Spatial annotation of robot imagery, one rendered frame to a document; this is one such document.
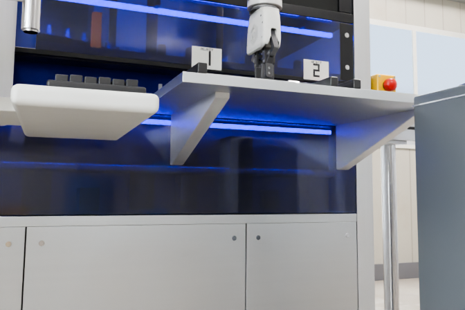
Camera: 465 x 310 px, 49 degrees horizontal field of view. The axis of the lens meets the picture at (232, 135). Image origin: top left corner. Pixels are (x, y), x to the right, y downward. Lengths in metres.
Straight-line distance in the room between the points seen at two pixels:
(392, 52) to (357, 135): 2.96
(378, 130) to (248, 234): 0.44
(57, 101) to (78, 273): 0.64
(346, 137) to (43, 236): 0.84
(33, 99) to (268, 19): 0.64
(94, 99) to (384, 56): 3.71
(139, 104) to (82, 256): 0.62
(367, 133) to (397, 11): 3.18
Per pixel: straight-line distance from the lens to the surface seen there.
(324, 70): 1.54
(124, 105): 0.74
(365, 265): 1.59
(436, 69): 4.64
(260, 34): 1.20
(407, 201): 4.32
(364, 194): 1.58
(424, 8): 4.74
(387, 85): 1.63
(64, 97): 0.73
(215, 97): 1.01
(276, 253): 1.44
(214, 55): 1.40
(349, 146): 1.47
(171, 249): 1.33
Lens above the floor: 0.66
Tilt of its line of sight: 6 degrees up
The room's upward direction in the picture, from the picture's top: 1 degrees clockwise
